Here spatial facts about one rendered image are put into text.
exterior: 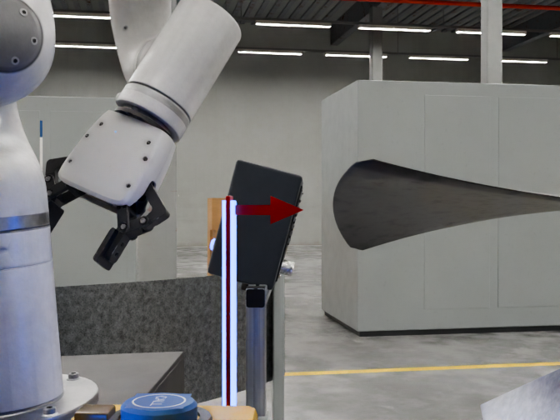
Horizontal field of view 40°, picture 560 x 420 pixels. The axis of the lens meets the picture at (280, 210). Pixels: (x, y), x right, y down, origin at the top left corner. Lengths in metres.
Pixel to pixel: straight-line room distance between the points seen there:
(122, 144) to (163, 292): 1.54
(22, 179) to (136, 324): 1.59
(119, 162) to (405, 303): 6.16
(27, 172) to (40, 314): 0.14
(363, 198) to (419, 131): 6.31
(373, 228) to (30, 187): 0.33
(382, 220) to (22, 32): 0.36
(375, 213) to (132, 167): 0.29
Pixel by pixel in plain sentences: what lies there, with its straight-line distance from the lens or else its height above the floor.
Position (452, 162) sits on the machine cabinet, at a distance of 7.03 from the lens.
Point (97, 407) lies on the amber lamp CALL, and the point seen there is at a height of 1.08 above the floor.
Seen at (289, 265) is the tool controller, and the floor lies 1.08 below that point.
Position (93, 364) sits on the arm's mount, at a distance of 0.99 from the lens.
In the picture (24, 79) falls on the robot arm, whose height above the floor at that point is 1.30.
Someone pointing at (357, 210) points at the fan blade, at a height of 1.18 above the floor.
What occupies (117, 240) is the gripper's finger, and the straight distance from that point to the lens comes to 0.83.
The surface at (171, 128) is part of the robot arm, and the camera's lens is 0.87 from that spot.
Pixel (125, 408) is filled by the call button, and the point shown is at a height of 1.08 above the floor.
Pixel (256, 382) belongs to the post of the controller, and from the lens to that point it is 1.21.
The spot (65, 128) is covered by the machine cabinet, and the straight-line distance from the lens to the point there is 6.59.
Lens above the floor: 1.19
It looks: 1 degrees down
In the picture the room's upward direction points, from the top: straight up
